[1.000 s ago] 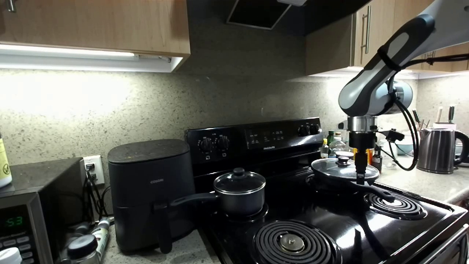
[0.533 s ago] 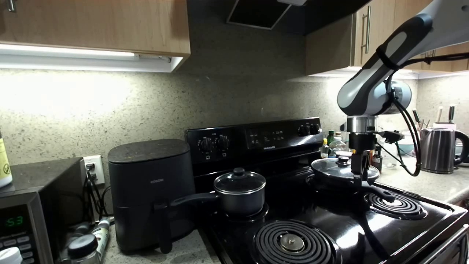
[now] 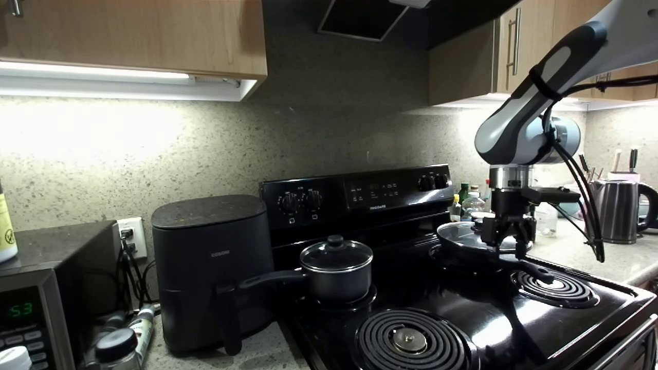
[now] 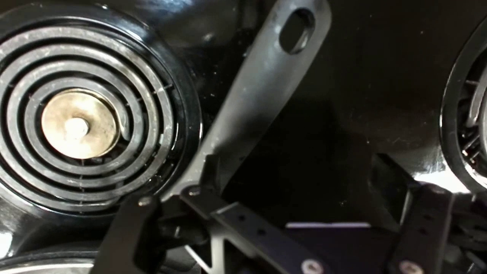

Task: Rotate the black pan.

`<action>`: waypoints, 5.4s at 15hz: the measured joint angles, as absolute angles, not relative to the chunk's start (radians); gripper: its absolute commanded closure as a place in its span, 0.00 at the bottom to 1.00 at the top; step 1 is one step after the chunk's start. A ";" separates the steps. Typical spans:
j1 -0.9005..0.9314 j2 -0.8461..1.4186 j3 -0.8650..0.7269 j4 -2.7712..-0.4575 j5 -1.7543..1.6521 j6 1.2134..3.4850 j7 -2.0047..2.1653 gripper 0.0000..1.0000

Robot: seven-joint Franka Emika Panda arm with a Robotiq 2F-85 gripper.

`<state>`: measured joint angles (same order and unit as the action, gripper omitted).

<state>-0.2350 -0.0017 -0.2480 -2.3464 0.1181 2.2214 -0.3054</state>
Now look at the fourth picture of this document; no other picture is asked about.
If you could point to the black stove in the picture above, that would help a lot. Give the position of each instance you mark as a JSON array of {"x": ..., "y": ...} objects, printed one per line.
[{"x": 361, "y": 83}]

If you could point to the black pan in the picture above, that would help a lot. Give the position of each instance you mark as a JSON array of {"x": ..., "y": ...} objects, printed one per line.
[{"x": 258, "y": 87}]

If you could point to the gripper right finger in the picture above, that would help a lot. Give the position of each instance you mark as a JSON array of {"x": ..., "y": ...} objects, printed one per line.
[{"x": 426, "y": 228}]

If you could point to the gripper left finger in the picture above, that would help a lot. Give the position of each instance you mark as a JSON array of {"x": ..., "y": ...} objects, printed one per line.
[{"x": 247, "y": 228}]

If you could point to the coil burner with brass centre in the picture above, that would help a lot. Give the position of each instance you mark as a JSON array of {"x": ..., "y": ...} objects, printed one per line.
[{"x": 80, "y": 125}]

